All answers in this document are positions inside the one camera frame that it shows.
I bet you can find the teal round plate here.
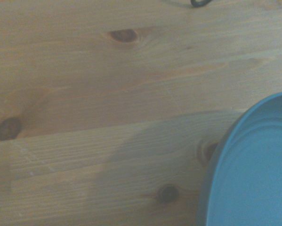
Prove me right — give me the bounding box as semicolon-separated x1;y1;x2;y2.
195;91;282;226

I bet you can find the black wire plate stand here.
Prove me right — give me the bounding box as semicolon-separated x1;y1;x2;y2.
190;0;213;8

